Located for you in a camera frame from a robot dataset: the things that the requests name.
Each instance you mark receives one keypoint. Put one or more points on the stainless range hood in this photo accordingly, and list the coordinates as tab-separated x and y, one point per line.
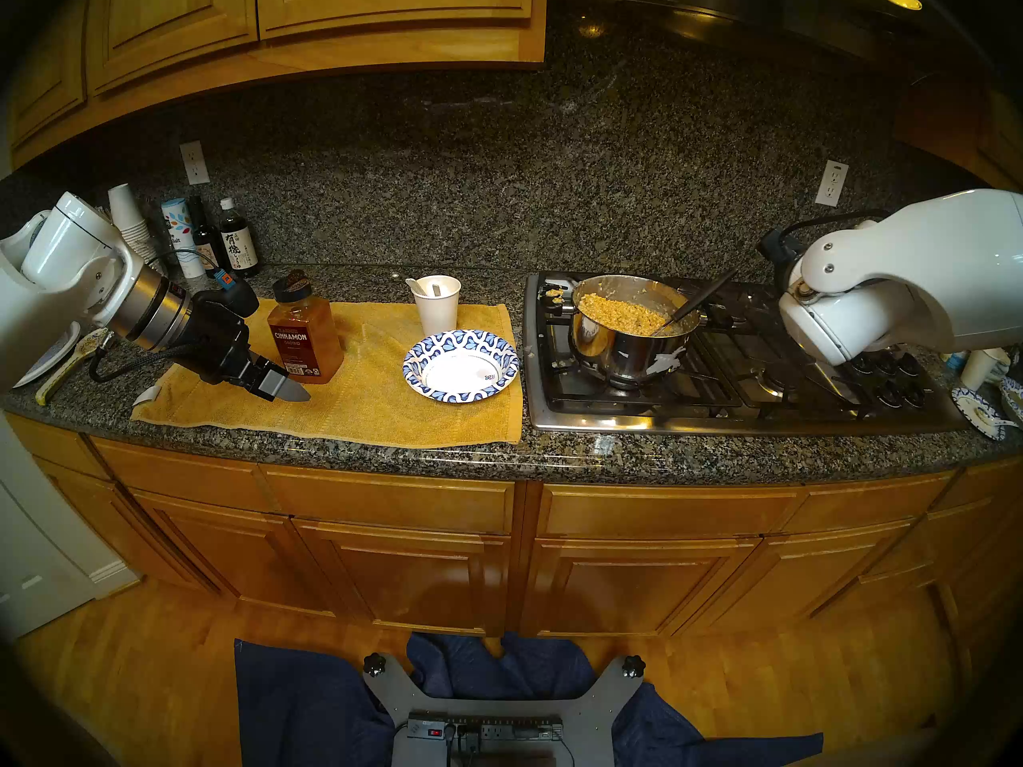
719	2

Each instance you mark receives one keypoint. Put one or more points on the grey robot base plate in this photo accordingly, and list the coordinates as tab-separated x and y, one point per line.
591	709

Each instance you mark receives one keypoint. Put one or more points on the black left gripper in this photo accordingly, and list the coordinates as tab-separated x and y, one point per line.
212	342

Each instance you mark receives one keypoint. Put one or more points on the white wall outlet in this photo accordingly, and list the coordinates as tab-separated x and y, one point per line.
832	184
195	163

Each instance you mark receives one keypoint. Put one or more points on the stainless steel pot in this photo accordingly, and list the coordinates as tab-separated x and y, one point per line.
615	354

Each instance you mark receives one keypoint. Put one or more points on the dark blue cloth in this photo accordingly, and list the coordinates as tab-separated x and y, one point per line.
304	709

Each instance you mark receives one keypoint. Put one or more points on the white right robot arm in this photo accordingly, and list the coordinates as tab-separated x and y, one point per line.
919	270

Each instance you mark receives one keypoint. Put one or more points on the yellow towel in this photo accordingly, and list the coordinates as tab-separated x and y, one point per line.
376	398

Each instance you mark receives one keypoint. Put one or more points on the white paper cup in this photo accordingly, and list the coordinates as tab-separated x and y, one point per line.
438	314
979	370

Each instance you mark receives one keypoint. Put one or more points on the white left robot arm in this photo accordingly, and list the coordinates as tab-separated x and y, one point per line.
72	246

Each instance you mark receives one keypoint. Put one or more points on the stainless gas cooktop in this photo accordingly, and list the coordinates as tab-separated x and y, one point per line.
719	390

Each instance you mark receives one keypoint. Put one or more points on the white paper scrap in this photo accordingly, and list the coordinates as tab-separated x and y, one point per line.
148	396

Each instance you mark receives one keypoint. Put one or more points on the soy sauce bottle white label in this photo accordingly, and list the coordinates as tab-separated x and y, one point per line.
238	246

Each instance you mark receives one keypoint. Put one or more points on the white plastic spoon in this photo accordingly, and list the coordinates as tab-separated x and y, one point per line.
415	284

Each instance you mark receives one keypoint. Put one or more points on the blue white yogurt cup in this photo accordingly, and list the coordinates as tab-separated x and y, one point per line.
954	363

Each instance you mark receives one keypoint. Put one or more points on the stack of white paper cups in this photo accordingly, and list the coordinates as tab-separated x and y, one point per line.
126	214

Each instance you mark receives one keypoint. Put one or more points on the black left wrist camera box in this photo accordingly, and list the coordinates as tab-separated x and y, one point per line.
240	298

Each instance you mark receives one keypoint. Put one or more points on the oatmeal mass in pot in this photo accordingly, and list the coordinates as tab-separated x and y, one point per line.
619	311

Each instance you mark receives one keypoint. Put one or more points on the dirty wooden spoon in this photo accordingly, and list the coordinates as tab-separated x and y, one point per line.
68	366

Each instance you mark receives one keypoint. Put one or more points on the wooden upper cabinet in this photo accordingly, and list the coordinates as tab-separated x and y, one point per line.
176	22
999	142

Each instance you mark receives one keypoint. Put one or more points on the blue patterned paper plate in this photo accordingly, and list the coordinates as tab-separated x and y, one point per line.
979	412

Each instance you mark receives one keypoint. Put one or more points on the white blue salt canister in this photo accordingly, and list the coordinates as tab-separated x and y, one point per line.
180	230

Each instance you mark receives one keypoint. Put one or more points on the ground cinnamon jar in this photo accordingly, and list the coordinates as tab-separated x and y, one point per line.
304	346

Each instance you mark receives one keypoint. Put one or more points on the small dark glass bottle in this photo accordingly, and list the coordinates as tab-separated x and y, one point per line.
206	246

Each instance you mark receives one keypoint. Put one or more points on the wooden lower cabinets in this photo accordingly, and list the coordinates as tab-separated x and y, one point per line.
384	498

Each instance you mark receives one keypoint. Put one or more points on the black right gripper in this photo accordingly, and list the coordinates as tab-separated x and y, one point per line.
779	258

